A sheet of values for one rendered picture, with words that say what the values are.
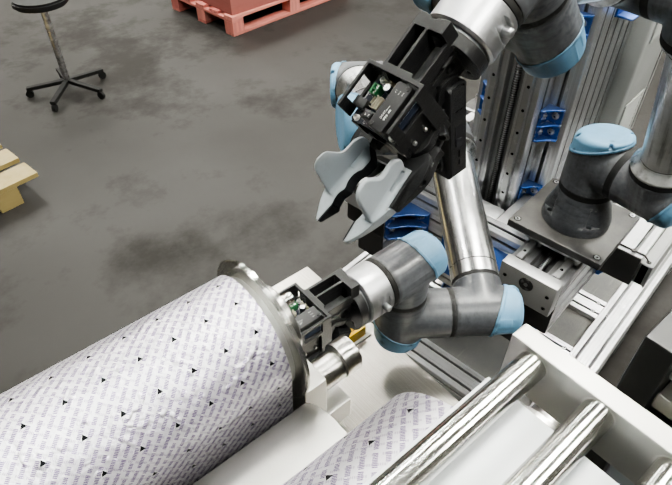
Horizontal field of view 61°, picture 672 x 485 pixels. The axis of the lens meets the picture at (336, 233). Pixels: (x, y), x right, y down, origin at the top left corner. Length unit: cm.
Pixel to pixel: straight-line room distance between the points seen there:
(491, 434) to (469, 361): 157
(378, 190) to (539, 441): 30
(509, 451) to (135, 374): 29
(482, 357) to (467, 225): 98
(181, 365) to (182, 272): 195
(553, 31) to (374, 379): 57
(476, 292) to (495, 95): 70
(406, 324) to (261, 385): 38
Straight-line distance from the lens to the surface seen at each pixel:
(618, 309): 213
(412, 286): 78
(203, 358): 48
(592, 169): 129
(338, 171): 57
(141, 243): 260
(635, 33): 165
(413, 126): 52
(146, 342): 49
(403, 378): 95
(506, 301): 88
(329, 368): 60
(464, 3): 56
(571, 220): 137
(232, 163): 297
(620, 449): 30
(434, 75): 54
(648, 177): 122
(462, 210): 95
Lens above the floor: 168
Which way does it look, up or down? 42 degrees down
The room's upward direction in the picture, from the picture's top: straight up
